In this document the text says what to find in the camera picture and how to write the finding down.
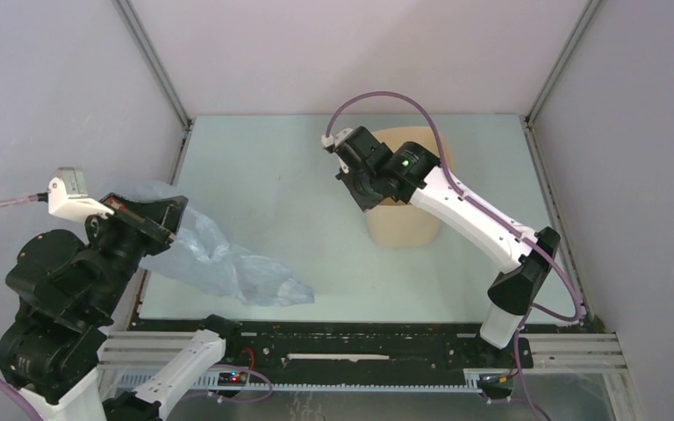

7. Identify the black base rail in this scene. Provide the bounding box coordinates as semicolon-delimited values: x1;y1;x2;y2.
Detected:
104;318;629;391

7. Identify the aluminium frame post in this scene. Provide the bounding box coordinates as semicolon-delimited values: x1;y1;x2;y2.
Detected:
112;0;193;182
521;0;608;169

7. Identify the blue plastic trash bag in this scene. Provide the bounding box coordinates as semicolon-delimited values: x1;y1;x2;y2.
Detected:
140;199;315;307

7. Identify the beige trash bin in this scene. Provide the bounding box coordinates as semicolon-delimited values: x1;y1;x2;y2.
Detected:
365;126;442;249

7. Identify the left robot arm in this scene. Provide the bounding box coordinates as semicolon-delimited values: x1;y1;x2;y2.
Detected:
0;194;242;420

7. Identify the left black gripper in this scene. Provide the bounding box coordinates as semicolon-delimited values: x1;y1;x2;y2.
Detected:
86;185;191;312

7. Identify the right aluminium frame post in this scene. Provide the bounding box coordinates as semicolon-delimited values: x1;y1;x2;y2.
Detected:
521;0;608;169

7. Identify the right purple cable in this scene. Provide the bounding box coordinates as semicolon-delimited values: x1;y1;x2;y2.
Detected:
325;90;585;324

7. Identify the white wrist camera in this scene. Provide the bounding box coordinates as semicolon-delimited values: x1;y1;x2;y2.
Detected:
47;167;114;224
321;128;353;174

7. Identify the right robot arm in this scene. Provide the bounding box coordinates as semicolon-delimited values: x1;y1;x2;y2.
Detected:
321;126;561;367

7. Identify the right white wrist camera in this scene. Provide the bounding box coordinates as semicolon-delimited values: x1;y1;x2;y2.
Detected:
321;128;353;174

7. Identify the left aluminium frame post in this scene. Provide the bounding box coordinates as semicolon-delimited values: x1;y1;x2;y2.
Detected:
112;0;193;182

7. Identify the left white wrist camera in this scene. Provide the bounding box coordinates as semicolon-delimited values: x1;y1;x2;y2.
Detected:
47;167;114;224

